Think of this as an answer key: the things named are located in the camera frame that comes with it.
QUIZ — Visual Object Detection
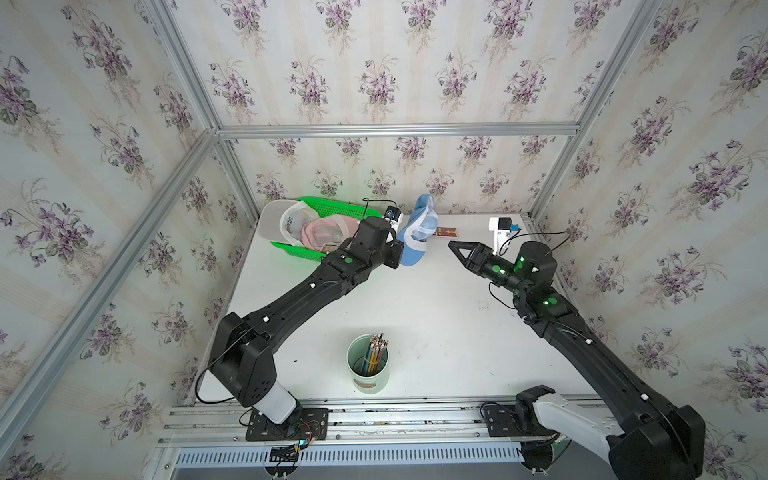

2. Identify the coloured pencils bundle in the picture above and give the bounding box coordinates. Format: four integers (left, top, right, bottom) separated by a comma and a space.
361, 333, 388, 377

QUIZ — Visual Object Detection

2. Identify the aluminium mounting rail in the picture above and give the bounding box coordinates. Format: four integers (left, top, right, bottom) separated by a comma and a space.
157, 398, 659, 448

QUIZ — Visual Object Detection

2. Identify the pink baseball cap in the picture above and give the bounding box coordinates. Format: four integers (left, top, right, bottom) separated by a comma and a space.
301, 215, 359, 253

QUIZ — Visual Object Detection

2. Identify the light blue baseball cap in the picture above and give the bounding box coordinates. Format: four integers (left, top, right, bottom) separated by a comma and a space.
397, 194, 438, 266

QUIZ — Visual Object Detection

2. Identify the red cigarette carton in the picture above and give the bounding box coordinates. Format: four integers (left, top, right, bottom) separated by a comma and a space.
434, 227, 458, 238

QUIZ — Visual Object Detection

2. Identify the green plastic basket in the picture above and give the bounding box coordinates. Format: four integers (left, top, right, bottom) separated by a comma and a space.
267, 197, 382, 262

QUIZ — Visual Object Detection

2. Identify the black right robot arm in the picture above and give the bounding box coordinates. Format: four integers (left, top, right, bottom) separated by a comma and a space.
448, 241, 706, 479

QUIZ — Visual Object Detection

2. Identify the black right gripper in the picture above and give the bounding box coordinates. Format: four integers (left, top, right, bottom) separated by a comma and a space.
448, 239, 532, 300

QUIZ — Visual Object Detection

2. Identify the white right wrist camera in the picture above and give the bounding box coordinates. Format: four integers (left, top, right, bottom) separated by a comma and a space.
488, 216, 520, 255

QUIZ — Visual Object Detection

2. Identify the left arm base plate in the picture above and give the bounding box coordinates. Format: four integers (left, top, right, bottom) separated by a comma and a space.
245, 408, 330, 442

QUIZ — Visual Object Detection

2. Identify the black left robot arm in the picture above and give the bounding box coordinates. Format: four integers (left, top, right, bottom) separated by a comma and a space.
205, 217, 404, 428

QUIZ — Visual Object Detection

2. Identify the white baseball cap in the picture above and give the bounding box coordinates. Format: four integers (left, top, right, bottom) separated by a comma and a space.
256, 199, 320, 247

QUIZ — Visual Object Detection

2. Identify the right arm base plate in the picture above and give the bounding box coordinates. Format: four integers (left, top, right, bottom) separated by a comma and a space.
479, 401, 558, 441

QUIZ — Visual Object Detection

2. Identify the green pencil cup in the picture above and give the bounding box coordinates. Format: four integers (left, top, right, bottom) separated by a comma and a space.
346, 333, 389, 395

